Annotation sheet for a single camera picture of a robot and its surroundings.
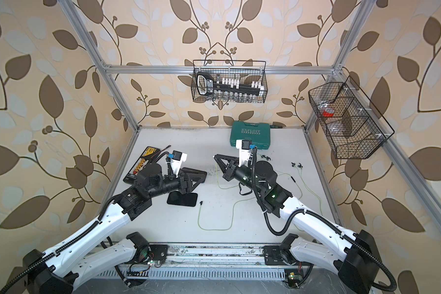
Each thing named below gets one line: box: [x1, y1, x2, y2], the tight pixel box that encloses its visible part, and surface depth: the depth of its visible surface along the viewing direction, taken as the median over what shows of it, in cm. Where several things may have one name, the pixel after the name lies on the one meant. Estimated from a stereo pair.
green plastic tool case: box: [229, 121, 271, 151], surface depth 115 cm
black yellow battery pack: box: [123, 146, 161, 184], surface depth 101 cm
